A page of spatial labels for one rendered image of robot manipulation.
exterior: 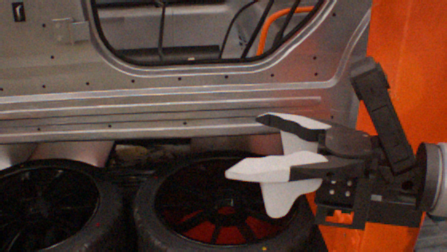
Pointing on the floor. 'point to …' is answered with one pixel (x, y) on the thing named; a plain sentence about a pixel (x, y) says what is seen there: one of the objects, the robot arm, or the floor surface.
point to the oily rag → (162, 157)
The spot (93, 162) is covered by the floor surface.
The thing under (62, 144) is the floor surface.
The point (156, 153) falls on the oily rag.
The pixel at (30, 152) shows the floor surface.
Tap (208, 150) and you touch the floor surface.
